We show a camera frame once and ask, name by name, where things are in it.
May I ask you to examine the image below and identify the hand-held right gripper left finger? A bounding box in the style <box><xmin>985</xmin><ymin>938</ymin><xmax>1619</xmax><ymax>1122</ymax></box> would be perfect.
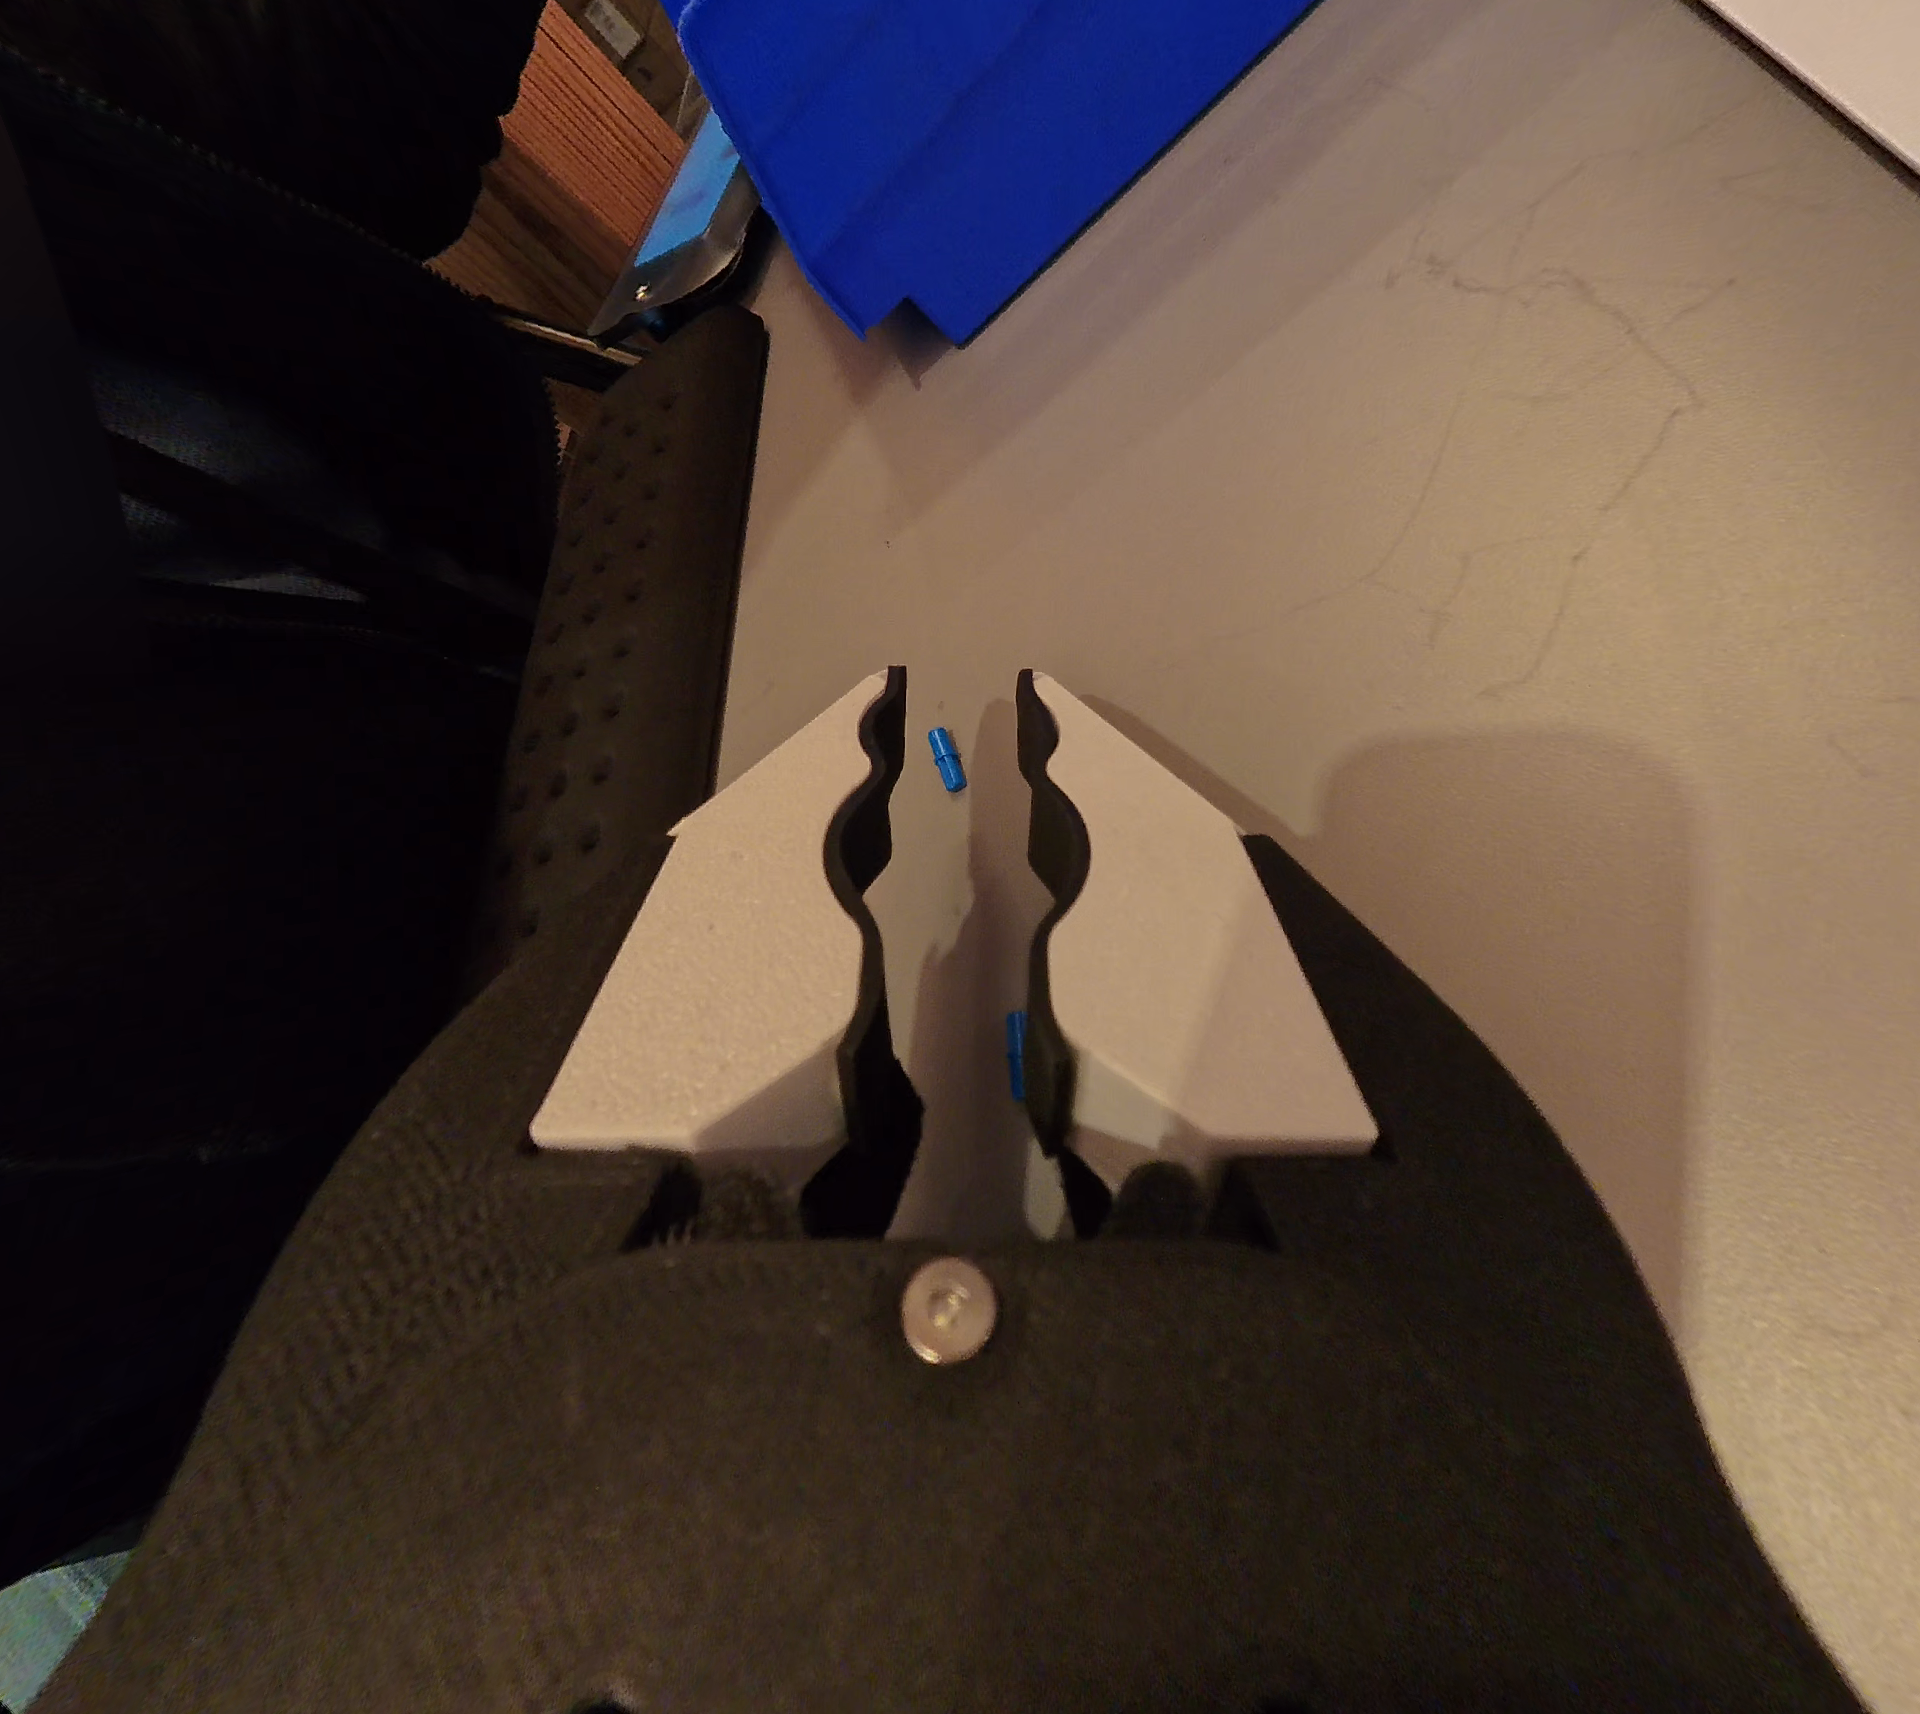
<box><xmin>528</xmin><ymin>664</ymin><xmax>932</xmax><ymax>1210</ymax></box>

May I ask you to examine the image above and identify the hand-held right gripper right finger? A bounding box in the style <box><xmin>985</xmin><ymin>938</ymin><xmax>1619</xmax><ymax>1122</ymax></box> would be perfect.
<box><xmin>1009</xmin><ymin>667</ymin><xmax>1381</xmax><ymax>1210</ymax></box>

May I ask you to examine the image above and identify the blue tagged parts bin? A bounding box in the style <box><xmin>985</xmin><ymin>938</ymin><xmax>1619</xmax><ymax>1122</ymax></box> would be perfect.
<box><xmin>601</xmin><ymin>0</ymin><xmax>1543</xmax><ymax>352</ymax></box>

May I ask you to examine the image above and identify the black perforated board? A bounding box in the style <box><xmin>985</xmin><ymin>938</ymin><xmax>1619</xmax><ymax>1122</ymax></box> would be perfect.
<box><xmin>499</xmin><ymin>310</ymin><xmax>775</xmax><ymax>1005</ymax></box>

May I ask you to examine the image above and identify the metal clamp plate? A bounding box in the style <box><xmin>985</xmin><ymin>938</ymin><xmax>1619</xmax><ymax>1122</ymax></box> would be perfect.
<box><xmin>585</xmin><ymin>121</ymin><xmax>770</xmax><ymax>347</ymax></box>

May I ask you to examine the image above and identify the wooden slatted panel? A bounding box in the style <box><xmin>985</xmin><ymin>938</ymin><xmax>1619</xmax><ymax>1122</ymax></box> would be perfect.
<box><xmin>0</xmin><ymin>0</ymin><xmax>696</xmax><ymax>332</ymax></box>

